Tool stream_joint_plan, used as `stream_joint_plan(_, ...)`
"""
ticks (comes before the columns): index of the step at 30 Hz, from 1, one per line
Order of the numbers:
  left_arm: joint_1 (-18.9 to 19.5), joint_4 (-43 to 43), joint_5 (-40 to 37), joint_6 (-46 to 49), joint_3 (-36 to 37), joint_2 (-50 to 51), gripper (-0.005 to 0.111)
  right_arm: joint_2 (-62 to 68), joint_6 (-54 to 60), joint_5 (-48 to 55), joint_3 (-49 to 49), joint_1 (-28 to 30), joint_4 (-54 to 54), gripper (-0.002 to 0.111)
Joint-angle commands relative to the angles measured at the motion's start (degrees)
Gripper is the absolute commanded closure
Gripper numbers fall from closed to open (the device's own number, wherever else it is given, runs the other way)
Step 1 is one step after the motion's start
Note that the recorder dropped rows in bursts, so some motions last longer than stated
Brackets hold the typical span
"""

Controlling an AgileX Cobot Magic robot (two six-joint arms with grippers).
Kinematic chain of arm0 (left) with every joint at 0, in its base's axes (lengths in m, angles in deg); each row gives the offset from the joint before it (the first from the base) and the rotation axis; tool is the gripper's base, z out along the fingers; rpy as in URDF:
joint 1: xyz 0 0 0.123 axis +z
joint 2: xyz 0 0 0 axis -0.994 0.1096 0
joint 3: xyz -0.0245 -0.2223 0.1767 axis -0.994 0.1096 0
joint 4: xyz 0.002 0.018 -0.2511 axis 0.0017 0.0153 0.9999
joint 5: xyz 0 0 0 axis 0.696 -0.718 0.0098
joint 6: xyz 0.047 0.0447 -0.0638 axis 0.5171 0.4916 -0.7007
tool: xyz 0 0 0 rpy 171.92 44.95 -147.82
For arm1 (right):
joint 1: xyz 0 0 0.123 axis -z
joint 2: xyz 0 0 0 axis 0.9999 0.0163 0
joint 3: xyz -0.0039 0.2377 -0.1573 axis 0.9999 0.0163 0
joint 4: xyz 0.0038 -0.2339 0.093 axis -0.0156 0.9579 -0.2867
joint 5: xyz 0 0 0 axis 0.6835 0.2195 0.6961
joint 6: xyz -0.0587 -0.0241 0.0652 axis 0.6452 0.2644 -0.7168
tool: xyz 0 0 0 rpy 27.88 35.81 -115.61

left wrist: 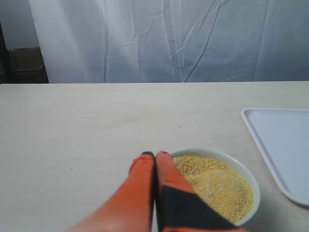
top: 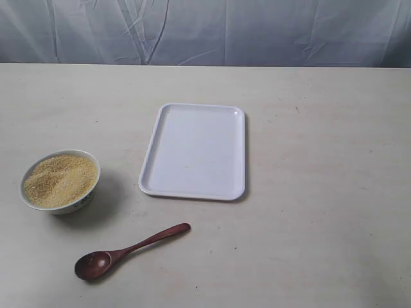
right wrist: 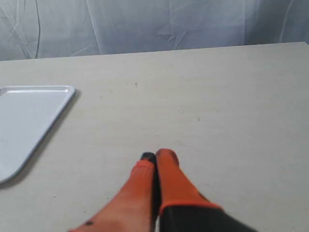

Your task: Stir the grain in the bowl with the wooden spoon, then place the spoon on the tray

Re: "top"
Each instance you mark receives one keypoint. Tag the dark brown wooden spoon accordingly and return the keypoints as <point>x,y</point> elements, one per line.
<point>94,265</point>

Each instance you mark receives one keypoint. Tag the white rectangular plastic tray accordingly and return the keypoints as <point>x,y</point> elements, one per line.
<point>196,152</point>

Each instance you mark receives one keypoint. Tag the white ceramic bowl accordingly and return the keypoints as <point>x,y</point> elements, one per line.
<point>74,206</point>

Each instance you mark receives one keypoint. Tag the grey fabric backdrop curtain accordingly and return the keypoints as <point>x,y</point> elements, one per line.
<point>222,33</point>

